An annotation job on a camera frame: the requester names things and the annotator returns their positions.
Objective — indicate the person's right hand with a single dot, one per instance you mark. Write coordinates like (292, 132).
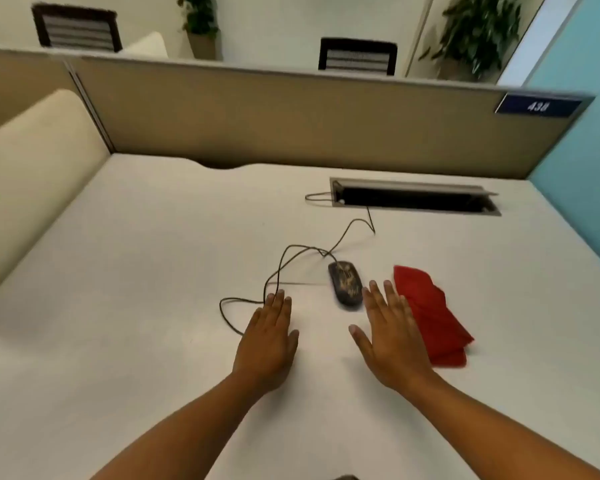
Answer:
(395, 344)

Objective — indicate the person's left hand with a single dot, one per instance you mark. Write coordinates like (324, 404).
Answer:
(265, 344)

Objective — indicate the red cloth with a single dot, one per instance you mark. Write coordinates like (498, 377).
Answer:
(440, 324)

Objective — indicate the black computer mouse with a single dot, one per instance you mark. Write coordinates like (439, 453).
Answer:
(342, 282)

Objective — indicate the person's left forearm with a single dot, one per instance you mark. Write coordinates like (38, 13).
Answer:
(190, 434)

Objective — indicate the person's right forearm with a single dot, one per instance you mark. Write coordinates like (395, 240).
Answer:
(490, 434)

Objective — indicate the wide beige partition panel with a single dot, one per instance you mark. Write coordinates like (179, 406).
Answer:
(280, 119)

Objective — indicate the blue number sign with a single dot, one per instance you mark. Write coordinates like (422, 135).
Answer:
(537, 105)

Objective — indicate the black office chair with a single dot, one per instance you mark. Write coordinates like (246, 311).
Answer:
(75, 29)
(357, 57)

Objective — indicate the cream rounded divider panel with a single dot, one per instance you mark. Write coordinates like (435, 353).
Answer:
(147, 47)
(30, 169)

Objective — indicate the small potted plant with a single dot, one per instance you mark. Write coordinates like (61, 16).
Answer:
(202, 24)

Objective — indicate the large potted plant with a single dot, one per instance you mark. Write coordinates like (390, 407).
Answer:
(480, 29)

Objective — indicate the narrow beige partition panel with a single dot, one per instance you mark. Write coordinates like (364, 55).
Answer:
(20, 79)

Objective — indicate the grey metal partition post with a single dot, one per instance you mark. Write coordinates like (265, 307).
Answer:
(90, 107)

